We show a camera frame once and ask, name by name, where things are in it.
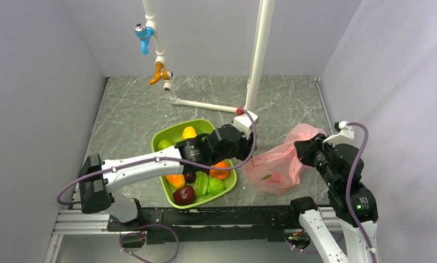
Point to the orange tap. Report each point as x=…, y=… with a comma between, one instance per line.
x=161, y=74

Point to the white pvc pipe frame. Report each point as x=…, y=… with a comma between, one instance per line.
x=265, y=15

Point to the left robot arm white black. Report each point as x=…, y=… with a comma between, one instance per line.
x=99, y=179

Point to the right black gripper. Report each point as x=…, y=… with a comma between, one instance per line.
x=305, y=148

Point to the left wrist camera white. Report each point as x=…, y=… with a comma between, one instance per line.
x=243, y=123

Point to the green fake starfruit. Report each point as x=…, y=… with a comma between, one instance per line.
x=201, y=183

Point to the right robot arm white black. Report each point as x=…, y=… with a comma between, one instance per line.
x=340, y=166

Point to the green plastic tray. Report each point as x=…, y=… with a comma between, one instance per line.
x=174, y=134

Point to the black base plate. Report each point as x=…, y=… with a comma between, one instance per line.
x=271, y=223

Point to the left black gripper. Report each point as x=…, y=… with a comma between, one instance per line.
x=247, y=147

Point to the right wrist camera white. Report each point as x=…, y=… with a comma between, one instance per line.
x=345, y=134

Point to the blue tap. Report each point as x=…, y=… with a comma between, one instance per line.
x=144, y=33

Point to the green fake lime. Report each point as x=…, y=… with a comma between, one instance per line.
x=215, y=186

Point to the pink plastic bag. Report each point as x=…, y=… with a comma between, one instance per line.
x=276, y=171

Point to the orange fake tangerine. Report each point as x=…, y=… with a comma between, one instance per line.
x=219, y=170

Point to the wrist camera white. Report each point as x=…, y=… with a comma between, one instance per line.
x=345, y=134
x=243, y=123

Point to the orange yellow fake mango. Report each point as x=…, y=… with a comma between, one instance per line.
x=176, y=180

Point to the dark red fake apple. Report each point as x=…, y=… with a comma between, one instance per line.
x=184, y=196

